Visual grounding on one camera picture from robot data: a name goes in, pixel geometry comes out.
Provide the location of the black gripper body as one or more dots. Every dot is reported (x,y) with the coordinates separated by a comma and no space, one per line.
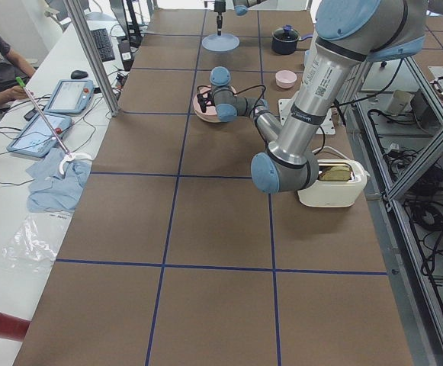
(219,8)

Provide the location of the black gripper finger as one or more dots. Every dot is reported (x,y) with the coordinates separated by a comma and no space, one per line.
(219,25)

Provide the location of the blue plate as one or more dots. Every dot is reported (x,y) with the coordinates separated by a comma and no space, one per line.
(220,43)

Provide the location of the pink plate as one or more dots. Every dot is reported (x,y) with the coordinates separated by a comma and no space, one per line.
(226,112)

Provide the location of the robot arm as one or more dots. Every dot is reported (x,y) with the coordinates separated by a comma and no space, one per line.
(346,34)
(240,6)

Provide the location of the dark blue pot with lid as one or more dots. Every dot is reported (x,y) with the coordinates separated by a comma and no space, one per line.
(285,40)

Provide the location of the pink bowl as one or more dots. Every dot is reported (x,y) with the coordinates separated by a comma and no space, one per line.
(285,79)

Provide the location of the blue cup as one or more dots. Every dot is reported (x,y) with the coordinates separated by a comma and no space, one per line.
(306,58)

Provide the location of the cream plate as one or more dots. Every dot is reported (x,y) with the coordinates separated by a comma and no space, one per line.
(210,118)

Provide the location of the black keyboard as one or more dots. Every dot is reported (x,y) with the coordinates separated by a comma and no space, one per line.
(103,44)

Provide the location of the black computer mouse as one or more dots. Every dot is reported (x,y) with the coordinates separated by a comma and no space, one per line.
(78,74)

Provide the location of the upper teach pendant tablet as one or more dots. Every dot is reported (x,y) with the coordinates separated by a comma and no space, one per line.
(70,96)

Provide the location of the teach pendant tablet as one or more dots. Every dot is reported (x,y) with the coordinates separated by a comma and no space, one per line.
(70,96)
(36,138)

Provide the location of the cream toaster with bread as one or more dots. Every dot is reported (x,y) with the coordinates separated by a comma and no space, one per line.
(339,182)

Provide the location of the lower teach pendant tablet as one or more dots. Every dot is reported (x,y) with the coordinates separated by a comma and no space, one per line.
(36,138)

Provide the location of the light blue cloth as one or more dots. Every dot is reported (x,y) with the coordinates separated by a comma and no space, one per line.
(51,191)

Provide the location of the clear plastic bag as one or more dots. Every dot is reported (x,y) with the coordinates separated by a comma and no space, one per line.
(35,245)

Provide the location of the red tube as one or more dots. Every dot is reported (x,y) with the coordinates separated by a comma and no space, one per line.
(12,327)

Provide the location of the aluminium frame post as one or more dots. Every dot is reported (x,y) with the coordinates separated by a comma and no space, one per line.
(88,45)

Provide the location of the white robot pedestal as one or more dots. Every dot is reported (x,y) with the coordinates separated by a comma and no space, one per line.
(287,108)

